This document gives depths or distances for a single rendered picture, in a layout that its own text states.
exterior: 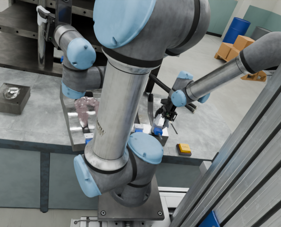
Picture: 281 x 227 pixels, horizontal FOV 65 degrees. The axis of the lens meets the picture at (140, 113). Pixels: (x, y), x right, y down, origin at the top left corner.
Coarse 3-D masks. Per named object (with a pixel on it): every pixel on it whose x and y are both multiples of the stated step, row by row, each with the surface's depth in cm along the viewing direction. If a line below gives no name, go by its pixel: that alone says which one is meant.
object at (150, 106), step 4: (144, 92) 154; (148, 96) 152; (152, 96) 154; (148, 100) 158; (152, 100) 152; (148, 104) 150; (152, 104) 150; (148, 108) 149; (152, 108) 149; (148, 112) 147; (152, 112) 148; (136, 116) 141; (148, 116) 144; (152, 116) 146; (136, 120) 137; (152, 120) 142; (152, 124) 138
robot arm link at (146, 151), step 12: (132, 144) 62; (144, 144) 64; (156, 144) 67; (132, 156) 61; (144, 156) 61; (156, 156) 62; (144, 168) 63; (156, 168) 68; (132, 180) 62; (144, 180) 67
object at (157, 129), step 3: (159, 123) 130; (156, 126) 128; (159, 126) 128; (162, 126) 129; (153, 129) 128; (156, 129) 126; (159, 129) 127; (153, 132) 130; (156, 132) 125; (159, 132) 125; (162, 132) 126; (159, 135) 123
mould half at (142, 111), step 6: (144, 96) 152; (156, 96) 157; (144, 102) 149; (156, 102) 152; (138, 108) 146; (144, 108) 147; (156, 108) 150; (138, 114) 142; (144, 114) 144; (144, 120) 139; (162, 120) 144; (144, 126) 133; (150, 126) 135; (132, 132) 127; (144, 132) 128; (150, 132) 130; (156, 138) 132; (162, 138) 132; (162, 144) 135
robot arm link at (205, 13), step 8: (200, 0) 37; (200, 8) 37; (208, 8) 39; (200, 16) 37; (208, 16) 39; (200, 24) 38; (208, 24) 41; (200, 32) 40; (192, 40) 40; (200, 40) 44; (176, 48) 44; (184, 48) 44; (104, 72) 72
